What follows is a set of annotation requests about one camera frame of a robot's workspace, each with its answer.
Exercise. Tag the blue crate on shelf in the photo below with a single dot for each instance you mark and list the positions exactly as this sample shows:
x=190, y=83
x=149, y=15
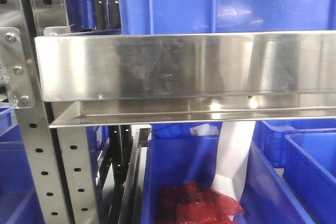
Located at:
x=223, y=16

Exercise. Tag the red bubble wrap bag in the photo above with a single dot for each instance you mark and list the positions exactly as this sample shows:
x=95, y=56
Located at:
x=195, y=203

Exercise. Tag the stainless steel shelf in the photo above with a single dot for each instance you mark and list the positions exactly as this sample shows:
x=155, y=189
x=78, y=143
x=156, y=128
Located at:
x=132, y=79

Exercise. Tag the steel corner bracket plate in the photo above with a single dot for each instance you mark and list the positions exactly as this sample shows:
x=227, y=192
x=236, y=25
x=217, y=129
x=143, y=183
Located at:
x=14, y=70

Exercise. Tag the white paper sheet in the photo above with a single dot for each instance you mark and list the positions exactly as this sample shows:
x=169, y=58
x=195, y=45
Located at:
x=232, y=158

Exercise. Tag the blue bin left side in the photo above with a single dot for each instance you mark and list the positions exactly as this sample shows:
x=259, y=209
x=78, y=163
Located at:
x=19, y=202

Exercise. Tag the blue bin lower shelf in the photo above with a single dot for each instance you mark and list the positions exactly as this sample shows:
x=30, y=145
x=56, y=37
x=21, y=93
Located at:
x=266, y=197

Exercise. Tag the blue bin right front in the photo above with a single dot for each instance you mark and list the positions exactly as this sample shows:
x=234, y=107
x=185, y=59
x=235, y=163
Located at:
x=310, y=172

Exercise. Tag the perforated steel shelf upright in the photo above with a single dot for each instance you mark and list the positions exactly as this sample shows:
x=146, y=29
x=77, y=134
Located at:
x=59, y=159

